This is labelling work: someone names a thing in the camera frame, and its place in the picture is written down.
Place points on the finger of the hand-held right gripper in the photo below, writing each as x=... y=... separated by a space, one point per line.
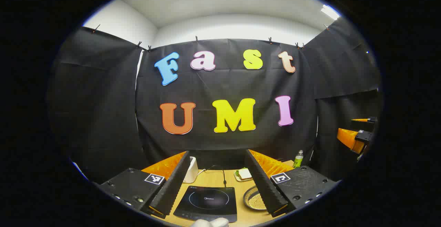
x=371 y=119
x=363 y=136

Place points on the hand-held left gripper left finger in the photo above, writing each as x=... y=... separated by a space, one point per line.
x=174 y=185

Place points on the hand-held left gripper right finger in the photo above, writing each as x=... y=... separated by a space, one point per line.
x=263 y=189

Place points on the pile of soybeans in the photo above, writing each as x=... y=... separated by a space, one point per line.
x=256 y=201

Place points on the stainless steel pot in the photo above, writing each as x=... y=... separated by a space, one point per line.
x=247 y=196

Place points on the black induction cooktop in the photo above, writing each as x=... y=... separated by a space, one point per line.
x=206 y=199

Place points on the white bread sandwich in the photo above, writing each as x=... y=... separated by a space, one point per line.
x=245 y=174

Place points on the white toaster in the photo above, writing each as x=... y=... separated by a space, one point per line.
x=192 y=170

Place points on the pale green rectangular plate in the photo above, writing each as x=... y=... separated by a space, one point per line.
x=237 y=178

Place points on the green label drink bottle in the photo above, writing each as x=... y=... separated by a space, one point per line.
x=298 y=161

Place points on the small ceiling light panel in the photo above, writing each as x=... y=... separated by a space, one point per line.
x=330 y=12

